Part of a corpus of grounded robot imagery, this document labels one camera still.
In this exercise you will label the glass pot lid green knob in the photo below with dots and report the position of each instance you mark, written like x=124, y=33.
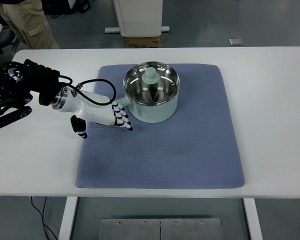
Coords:
x=151, y=83

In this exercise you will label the grey floor outlet plate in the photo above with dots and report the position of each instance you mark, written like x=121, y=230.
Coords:
x=235, y=42

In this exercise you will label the white table leg frame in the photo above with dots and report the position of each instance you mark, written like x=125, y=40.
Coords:
x=251, y=214

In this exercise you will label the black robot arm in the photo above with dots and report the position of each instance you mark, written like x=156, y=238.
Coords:
x=17, y=81

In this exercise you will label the metal base plate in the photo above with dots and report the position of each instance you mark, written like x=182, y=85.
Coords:
x=161, y=229

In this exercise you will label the white cabinet column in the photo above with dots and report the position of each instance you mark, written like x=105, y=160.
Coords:
x=138, y=18

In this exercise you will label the person in khaki trousers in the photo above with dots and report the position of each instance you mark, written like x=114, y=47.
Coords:
x=28, y=21

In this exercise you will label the blue quilted mat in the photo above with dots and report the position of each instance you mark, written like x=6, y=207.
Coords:
x=196, y=148

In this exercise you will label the cardboard box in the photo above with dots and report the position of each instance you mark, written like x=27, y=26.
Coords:
x=142, y=42

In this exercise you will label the green pot with handle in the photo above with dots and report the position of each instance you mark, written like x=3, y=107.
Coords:
x=150, y=114

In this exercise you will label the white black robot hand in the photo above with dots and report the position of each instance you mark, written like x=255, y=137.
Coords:
x=89, y=107

